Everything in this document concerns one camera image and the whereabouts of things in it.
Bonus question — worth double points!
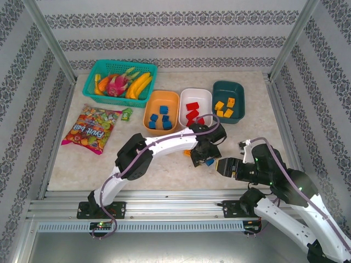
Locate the white plastic container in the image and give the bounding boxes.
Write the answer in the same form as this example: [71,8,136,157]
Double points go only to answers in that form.
[178,88,213,129]

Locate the dark teal plastic container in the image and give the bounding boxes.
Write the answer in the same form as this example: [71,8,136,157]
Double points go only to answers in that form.
[212,80,245,125]

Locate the orange plastic container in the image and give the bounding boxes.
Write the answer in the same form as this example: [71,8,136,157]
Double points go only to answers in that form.
[143,90,180,136]

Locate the yellow banana bunch toy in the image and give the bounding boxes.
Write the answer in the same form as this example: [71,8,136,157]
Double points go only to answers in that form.
[125,71,154,100]

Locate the pink dragon fruit toy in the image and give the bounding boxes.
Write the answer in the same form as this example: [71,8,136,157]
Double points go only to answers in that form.
[105,66,138,97]

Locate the fruit candy bag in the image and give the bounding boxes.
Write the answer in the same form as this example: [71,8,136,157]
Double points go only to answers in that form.
[60,103,123,156]

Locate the orange fruit toy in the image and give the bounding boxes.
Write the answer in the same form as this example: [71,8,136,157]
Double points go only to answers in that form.
[98,76,110,93]

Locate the yellow fruit toy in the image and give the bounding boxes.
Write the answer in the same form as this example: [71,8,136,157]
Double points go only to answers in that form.
[94,73,105,96]

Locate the teal plastic basket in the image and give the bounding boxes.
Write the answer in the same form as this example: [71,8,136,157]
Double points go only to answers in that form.
[82,59,159,109]

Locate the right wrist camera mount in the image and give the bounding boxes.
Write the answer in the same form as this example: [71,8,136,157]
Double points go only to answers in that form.
[238,139,253,164]

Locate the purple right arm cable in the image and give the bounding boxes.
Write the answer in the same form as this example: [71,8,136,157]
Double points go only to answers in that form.
[246,136,351,251]

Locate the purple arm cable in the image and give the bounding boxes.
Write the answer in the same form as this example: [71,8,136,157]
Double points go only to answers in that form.
[92,113,221,241]
[246,136,351,251]

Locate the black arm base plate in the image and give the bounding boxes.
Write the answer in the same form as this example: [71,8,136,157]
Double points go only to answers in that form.
[222,199,273,219]
[76,201,127,219]

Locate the wide aluminium mounting rail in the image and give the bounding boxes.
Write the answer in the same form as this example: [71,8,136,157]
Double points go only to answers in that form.
[26,190,326,221]

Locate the aluminium side rail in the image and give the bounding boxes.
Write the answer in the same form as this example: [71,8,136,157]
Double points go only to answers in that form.
[37,79,77,199]
[265,79,313,198]

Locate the grey slotted cable duct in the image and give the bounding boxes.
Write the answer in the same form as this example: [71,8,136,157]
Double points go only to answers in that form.
[36,221,245,233]

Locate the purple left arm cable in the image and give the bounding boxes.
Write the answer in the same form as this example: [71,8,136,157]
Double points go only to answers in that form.
[92,113,221,241]

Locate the aluminium frame post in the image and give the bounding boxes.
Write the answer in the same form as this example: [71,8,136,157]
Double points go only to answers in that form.
[268,0,321,80]
[21,0,77,83]

